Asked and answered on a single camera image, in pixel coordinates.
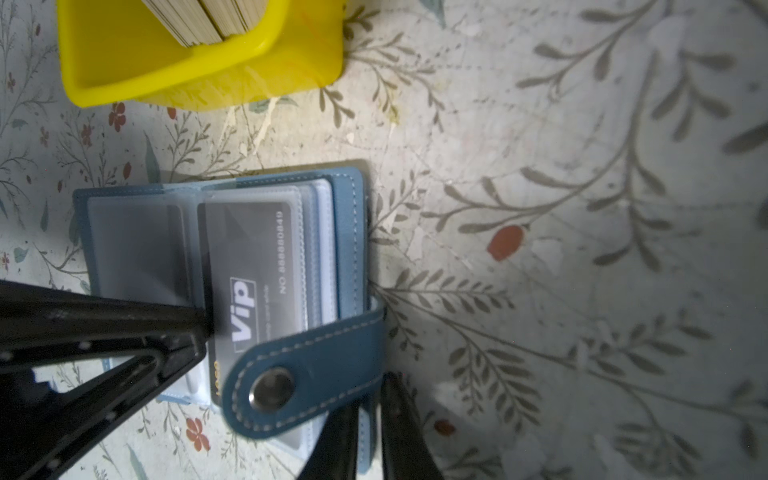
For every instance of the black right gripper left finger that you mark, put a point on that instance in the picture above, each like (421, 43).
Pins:
(335, 454)

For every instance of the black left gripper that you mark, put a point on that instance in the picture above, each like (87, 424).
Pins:
(75, 367)

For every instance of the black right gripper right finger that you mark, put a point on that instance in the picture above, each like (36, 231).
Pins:
(405, 455)

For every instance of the blue leather card holder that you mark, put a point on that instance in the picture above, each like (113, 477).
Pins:
(142, 243)

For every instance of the yellow plastic card tray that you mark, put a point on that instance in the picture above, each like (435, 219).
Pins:
(113, 51)

